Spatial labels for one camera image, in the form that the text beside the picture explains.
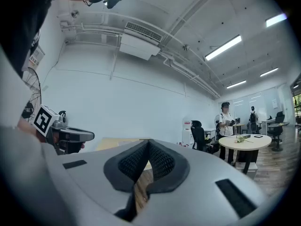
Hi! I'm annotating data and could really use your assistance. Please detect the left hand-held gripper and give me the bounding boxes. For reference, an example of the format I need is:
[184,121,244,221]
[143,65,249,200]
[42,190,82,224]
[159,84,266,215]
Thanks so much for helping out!
[32,104,95,155]

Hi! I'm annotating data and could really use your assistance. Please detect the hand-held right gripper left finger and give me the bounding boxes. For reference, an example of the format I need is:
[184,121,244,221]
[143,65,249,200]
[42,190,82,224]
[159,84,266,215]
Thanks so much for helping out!
[46,139,149,226]

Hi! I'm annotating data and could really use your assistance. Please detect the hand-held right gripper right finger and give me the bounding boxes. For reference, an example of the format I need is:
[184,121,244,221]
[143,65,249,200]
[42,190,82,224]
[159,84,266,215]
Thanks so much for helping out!
[138,139,269,226]

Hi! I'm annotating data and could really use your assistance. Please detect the person's left forearm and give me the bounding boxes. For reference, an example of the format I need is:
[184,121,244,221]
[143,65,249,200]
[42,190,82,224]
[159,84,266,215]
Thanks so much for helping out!
[16,118,40,141]

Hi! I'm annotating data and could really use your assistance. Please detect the white box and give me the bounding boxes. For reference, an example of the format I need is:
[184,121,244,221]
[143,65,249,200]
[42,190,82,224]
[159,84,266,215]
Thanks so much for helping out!
[235,161,260,180]

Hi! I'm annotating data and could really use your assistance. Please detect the black office chair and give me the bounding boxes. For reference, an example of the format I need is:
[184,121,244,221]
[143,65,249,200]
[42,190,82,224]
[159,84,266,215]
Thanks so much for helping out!
[190,120,220,154]
[267,111,285,152]

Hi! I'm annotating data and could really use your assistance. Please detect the white water dispenser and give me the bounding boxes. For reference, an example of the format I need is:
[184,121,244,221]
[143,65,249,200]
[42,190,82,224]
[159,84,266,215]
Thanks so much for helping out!
[181,119,195,148]

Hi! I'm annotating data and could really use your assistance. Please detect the black standing fan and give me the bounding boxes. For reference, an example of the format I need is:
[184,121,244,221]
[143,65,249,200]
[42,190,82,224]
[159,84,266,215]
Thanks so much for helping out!
[20,67,42,127]

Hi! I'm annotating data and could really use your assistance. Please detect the round beige table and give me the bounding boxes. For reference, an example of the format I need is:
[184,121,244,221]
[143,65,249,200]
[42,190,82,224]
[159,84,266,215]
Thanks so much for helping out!
[218,133,272,175]

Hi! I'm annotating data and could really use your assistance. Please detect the flowers on table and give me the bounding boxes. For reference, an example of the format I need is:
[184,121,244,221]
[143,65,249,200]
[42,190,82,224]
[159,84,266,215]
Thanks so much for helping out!
[236,135,254,144]

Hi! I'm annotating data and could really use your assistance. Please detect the white desk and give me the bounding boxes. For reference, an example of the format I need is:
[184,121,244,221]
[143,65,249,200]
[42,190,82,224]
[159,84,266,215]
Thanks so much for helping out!
[261,118,277,136]

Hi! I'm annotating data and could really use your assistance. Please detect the round black table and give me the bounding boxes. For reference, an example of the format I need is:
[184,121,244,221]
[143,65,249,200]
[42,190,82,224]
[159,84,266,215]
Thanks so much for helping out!
[268,121,290,129]

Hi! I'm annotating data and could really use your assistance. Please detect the white air conditioner unit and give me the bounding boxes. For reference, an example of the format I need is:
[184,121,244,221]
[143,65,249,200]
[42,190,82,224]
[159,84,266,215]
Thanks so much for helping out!
[119,21,163,61]

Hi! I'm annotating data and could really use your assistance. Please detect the long ceiling light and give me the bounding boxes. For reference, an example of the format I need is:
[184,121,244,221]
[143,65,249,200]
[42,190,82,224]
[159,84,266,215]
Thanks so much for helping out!
[226,80,247,89]
[260,67,279,77]
[205,34,243,61]

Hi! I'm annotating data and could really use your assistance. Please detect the white ceiling pipes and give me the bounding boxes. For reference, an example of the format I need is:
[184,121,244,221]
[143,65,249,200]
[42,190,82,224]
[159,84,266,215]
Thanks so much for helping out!
[60,10,222,98]

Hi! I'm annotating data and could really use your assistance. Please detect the square ceiling light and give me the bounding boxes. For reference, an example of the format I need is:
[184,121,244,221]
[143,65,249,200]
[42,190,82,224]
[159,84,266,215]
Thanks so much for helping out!
[265,13,288,28]

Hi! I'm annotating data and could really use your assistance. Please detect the white wall notice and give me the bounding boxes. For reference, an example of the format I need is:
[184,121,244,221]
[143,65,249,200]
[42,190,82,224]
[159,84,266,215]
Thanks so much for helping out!
[29,45,46,68]

